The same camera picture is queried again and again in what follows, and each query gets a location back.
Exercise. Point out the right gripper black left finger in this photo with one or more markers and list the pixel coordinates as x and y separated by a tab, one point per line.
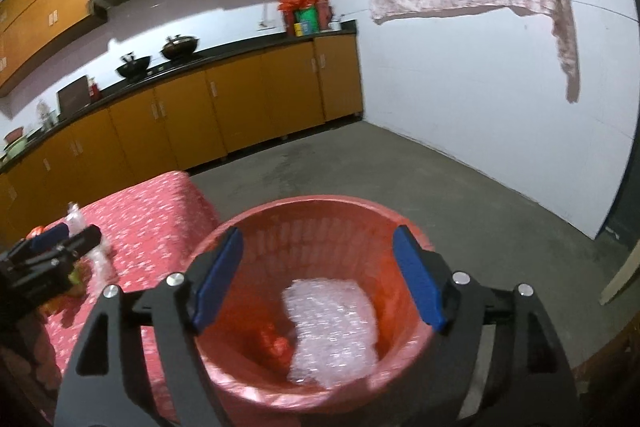
106	382

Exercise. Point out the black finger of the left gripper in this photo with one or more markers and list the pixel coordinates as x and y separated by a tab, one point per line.
80	244
50	237

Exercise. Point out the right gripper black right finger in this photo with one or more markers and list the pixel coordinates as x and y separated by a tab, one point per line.
494	357

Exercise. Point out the clear bubble wrap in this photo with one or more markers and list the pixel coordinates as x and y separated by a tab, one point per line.
335	332

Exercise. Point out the lower wooden kitchen cabinets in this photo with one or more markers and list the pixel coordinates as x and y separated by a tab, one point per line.
236	97

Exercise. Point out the orange-red plastic bag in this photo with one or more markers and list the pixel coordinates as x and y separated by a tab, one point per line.
35	232

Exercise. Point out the white plastic bag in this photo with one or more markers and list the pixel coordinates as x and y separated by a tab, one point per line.
97	265

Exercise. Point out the green plastic bag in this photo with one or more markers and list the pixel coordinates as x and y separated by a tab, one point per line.
77	292

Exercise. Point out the stacked bowls on counter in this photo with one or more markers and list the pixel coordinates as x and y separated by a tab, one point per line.
16	141

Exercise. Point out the wooden chair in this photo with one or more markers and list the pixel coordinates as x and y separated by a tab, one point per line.
608	383

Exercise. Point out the glass jar on counter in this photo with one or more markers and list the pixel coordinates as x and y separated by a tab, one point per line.
46	115

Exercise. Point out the red plastic basket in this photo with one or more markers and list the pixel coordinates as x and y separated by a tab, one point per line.
306	237

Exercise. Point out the brown cutting board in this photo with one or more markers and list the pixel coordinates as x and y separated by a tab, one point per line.
73	97

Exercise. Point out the red bottle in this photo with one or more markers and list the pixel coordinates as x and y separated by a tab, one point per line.
94	91

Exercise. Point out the black wok with utensil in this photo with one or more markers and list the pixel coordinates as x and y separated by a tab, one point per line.
133	68

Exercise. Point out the black wok with lid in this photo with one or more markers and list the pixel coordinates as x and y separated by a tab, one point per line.
179	48

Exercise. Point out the green box on counter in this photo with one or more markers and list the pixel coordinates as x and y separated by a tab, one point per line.
308	21

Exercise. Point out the red bag on counter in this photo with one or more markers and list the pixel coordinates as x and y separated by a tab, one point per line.
288	9

